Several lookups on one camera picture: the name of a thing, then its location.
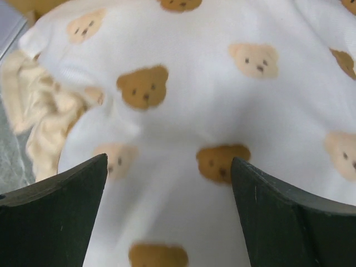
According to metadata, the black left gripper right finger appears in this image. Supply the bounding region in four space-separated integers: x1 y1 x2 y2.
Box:
231 157 355 267

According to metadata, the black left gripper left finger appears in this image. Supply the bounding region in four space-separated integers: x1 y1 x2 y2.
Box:
1 154 107 267

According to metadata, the bear print bed mattress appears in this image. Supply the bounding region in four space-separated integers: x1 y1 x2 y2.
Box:
1 1 355 266

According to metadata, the wooden pet bed frame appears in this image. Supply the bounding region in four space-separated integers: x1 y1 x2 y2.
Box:
5 0 67 18

